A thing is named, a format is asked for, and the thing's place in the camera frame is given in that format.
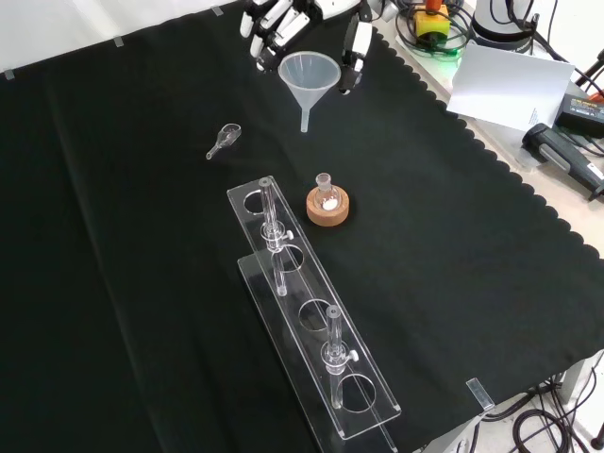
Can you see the translucent plastic funnel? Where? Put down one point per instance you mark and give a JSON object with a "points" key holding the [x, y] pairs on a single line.
{"points": [[309, 80]]}

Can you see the glass round-bottom flask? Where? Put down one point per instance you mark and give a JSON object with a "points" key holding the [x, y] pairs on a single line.
{"points": [[326, 198]]}

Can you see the clear funnel stand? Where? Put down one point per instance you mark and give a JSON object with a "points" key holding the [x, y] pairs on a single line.
{"points": [[321, 340]]}

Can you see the clear glass weighing funnel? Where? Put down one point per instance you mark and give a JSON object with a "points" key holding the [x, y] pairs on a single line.
{"points": [[229, 134]]}

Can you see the black bench cloth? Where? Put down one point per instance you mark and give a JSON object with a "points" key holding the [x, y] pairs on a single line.
{"points": [[141, 283]]}

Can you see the yellow stop button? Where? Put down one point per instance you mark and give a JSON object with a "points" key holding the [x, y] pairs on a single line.
{"points": [[430, 23]]}

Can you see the clear cloth clip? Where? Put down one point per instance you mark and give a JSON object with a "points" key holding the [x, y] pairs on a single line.
{"points": [[480, 392]]}

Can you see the pale board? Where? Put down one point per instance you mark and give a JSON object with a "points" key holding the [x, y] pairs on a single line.
{"points": [[509, 85]]}

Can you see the black handheld tool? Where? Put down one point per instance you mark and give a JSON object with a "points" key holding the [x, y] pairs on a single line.
{"points": [[561, 156]]}

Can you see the black power adapter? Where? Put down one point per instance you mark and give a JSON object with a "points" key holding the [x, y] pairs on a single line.
{"points": [[582, 113]]}

